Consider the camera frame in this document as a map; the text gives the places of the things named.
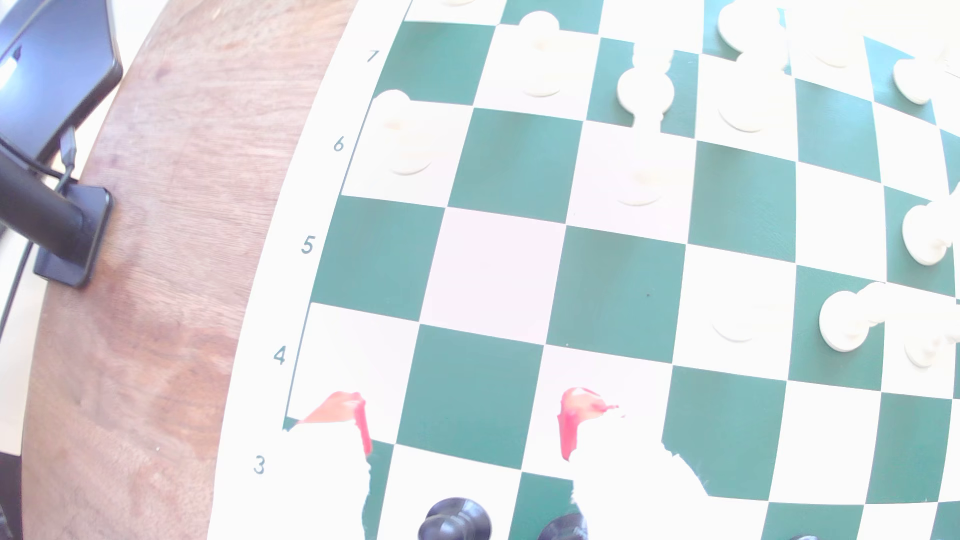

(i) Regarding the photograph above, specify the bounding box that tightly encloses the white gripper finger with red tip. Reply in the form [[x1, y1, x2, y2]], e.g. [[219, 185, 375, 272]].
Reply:
[[277, 390, 374, 540], [558, 386, 744, 540]]

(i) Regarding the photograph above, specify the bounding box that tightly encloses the white chess pawn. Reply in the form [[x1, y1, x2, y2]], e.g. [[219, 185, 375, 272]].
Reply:
[[896, 303, 960, 370], [517, 9, 569, 99], [819, 281, 901, 354], [616, 41, 676, 121], [371, 88, 438, 178], [716, 45, 789, 135]]

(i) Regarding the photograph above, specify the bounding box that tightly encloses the black chess pawn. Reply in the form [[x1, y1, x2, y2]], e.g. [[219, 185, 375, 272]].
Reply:
[[536, 512, 590, 540], [417, 497, 494, 540]]

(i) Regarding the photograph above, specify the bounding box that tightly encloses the white chess piece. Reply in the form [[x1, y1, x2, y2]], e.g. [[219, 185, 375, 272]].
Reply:
[[615, 112, 669, 207], [708, 296, 774, 345]]

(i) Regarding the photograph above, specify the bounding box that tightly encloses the green white chess mat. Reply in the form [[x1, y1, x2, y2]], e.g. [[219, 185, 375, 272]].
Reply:
[[206, 0, 960, 540]]

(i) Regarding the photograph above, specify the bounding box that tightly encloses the white chess knight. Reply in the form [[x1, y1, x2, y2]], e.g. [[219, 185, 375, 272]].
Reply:
[[901, 183, 960, 267]]

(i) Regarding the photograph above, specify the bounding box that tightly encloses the white chess king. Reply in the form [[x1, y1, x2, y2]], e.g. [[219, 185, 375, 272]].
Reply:
[[716, 0, 790, 55]]

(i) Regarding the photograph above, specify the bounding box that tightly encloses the white chess queen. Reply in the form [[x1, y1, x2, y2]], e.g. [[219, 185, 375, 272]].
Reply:
[[810, 22, 860, 70]]

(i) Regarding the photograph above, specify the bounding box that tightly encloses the white chess bishop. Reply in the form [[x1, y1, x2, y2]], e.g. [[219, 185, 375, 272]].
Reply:
[[892, 56, 960, 106]]

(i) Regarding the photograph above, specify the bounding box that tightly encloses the black stand clamp base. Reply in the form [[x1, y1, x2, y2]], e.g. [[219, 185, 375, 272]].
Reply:
[[32, 182, 115, 290]]

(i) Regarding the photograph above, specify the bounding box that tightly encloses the black stand pole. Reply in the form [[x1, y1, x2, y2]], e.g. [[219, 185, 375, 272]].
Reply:
[[0, 138, 85, 262]]

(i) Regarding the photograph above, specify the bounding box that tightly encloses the black flat device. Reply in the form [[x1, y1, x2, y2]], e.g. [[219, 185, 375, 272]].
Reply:
[[0, 0, 125, 165]]

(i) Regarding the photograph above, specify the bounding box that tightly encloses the thin black plug cable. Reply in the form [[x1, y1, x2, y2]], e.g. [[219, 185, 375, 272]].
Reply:
[[0, 123, 80, 181]]

